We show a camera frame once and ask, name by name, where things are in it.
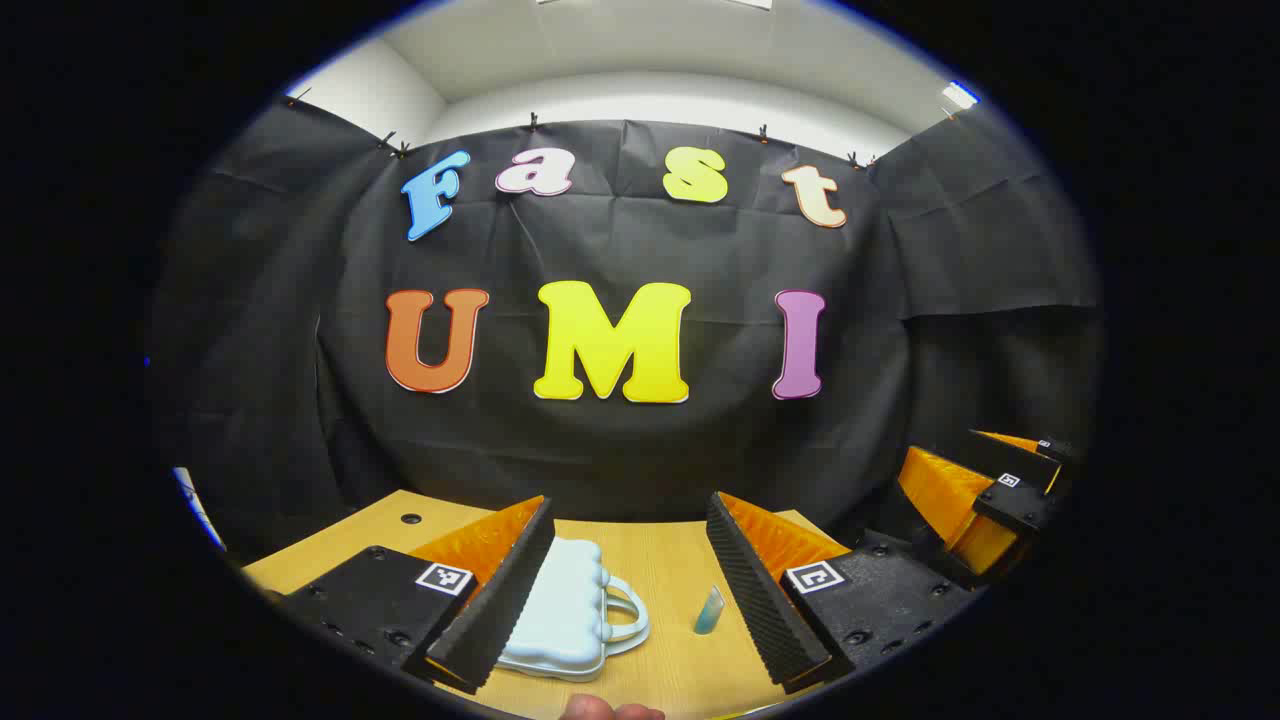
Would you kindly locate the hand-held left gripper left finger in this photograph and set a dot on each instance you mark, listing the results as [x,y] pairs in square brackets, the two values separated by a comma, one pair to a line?
[500,600]

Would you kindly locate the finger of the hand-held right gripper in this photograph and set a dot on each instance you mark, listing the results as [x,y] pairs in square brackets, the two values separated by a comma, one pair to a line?
[950,500]
[1040,448]

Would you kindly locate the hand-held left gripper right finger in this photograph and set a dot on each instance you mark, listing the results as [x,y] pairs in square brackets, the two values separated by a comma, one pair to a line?
[760,600]

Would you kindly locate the white and blue tube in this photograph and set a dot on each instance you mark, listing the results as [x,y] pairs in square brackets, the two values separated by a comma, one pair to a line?
[709,612]

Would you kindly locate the light blue suitcase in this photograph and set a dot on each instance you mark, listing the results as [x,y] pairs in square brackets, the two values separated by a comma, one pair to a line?
[565,610]

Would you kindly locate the black backdrop cloth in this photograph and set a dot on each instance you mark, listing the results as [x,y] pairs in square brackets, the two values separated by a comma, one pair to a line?
[700,450]

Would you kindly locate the white printed board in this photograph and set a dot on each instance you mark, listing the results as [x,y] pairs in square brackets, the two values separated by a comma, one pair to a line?
[195,505]

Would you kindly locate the ceiling light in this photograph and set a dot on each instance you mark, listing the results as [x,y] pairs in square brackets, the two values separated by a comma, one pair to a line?
[958,95]

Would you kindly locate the row of black cloth clips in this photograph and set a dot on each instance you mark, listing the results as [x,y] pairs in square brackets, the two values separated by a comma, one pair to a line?
[533,122]

